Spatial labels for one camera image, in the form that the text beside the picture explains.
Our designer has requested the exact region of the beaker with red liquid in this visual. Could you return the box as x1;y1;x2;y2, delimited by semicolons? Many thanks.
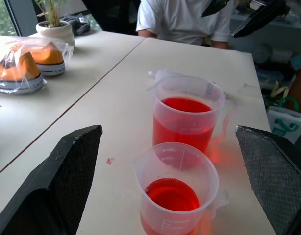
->
146;75;237;157
131;141;229;235

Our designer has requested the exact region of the green potted plant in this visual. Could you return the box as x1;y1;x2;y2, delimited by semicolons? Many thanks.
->
33;0;68;28

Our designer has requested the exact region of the white bag with green print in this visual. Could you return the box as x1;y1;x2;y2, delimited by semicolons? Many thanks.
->
266;96;301;145

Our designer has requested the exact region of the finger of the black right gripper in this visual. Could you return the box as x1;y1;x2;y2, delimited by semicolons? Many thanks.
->
200;0;230;18
230;3;291;39

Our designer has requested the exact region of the brown orange container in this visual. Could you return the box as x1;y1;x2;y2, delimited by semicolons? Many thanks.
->
286;63;301;115

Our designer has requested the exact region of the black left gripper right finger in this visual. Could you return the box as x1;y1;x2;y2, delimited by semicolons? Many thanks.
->
235;125;301;235

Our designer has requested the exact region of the person in white T-shirt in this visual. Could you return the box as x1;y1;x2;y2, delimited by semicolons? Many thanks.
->
135;0;233;49

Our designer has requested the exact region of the orange cone device in bag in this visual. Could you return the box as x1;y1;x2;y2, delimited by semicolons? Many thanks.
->
0;50;47;95
23;41;67;76

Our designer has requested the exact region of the dark grey cloth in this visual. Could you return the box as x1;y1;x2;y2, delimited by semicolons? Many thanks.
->
60;13;91;37

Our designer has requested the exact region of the white ceramic plant pot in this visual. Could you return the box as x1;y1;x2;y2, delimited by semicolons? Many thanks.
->
35;20;76;47

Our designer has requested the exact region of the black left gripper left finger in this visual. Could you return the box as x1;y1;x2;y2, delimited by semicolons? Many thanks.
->
0;124;103;235

